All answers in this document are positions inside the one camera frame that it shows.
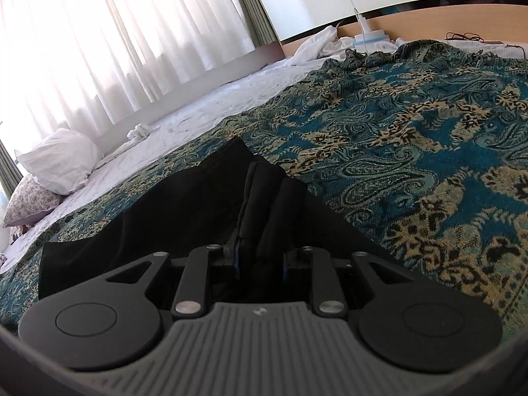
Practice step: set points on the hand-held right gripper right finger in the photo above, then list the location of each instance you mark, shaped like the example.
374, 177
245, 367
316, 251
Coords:
321, 276

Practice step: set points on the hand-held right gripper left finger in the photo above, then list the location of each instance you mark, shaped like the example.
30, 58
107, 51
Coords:
198, 276

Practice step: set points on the black pants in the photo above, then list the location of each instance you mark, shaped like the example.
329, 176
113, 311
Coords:
173, 206

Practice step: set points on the teal paisley blanket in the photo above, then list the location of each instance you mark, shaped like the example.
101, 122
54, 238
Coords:
412, 152

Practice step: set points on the knotted white cloth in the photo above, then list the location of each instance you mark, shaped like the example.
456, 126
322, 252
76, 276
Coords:
138, 133

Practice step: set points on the white bed sheet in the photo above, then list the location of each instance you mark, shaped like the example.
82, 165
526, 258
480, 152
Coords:
206, 103

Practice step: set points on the white pillow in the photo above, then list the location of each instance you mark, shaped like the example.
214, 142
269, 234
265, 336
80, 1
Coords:
62, 161

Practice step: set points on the purple floral pillow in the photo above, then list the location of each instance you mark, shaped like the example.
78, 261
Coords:
31, 204

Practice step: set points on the green curtain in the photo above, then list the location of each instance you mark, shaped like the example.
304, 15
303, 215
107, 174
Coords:
9, 169
255, 12

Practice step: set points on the grey bed side panel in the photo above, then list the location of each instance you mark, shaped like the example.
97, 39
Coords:
266, 55

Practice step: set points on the crumpled white cloth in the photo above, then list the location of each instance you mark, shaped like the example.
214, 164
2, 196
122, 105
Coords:
317, 45

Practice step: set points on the blue and white device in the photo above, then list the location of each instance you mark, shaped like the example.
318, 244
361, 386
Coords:
371, 39

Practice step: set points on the white sheer curtain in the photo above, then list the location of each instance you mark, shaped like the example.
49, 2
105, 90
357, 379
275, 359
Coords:
115, 41

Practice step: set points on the wooden headboard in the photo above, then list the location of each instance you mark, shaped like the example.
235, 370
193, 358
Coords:
433, 18

